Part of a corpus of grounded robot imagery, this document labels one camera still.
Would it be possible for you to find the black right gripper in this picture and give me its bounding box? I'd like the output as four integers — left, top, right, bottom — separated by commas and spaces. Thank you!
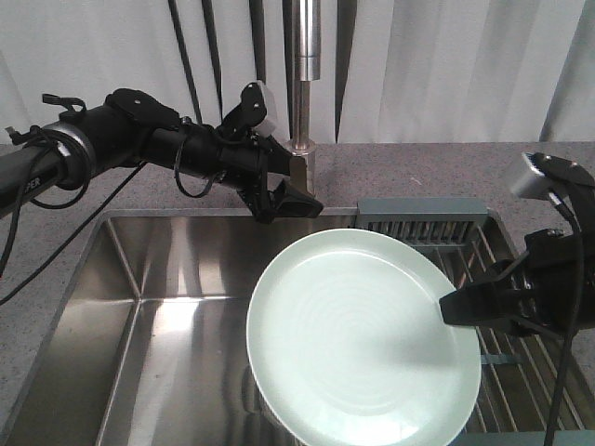
439, 229, 594, 333

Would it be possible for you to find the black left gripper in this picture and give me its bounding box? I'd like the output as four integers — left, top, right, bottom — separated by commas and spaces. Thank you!
211, 126, 324, 223

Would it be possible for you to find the light green round plate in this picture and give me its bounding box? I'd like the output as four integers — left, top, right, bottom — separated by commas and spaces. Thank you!
246, 229, 481, 445

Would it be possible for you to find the stainless steel faucet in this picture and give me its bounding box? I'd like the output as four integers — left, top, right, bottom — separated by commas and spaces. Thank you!
283, 1, 322, 194

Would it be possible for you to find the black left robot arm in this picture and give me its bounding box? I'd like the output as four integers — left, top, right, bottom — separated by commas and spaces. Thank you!
1, 81, 324, 223

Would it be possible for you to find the steel and teal dish rack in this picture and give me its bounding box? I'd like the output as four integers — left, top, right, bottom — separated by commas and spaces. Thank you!
354, 198, 594, 445

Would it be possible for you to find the white pleated curtain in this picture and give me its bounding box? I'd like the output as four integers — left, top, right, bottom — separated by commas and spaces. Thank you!
1, 1, 594, 143

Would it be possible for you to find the stainless steel sink basin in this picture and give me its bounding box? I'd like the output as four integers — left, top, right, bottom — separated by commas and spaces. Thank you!
8, 208, 595, 446

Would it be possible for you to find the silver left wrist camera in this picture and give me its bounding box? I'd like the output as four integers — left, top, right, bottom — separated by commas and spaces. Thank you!
240, 80, 277, 138

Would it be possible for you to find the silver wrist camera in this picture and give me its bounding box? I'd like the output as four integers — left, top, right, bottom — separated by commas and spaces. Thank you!
240, 80, 277, 138
503, 152, 554, 201

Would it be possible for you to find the black right camera cable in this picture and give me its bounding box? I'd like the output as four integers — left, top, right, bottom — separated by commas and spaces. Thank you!
543, 192, 586, 446

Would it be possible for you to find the black camera cable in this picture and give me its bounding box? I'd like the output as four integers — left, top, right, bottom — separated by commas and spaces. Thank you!
543, 192, 586, 446
0, 125, 224, 308

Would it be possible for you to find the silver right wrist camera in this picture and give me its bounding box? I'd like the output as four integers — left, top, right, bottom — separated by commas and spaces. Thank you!
503, 152, 554, 201

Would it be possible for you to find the black left camera cable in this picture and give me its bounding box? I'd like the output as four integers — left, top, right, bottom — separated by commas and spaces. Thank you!
0, 125, 224, 308

